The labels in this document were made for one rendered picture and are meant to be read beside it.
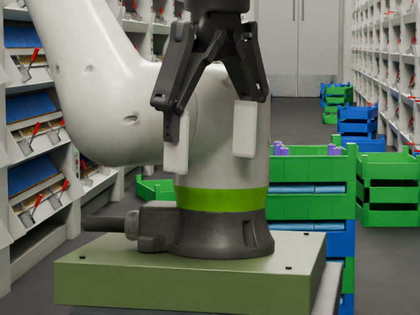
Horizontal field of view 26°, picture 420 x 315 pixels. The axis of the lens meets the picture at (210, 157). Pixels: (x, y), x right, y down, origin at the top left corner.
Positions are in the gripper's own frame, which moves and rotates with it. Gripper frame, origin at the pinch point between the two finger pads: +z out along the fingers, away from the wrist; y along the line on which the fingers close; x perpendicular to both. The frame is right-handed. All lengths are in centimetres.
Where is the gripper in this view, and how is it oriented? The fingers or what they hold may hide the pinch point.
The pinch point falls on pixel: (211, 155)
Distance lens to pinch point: 105.7
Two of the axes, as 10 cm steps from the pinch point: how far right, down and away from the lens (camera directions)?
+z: -0.3, 9.8, 1.8
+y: -5.8, 1.3, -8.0
